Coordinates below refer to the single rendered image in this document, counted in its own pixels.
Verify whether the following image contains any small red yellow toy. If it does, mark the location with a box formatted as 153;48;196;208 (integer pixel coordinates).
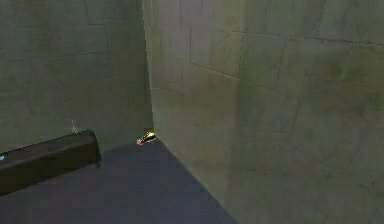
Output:
135;131;158;147

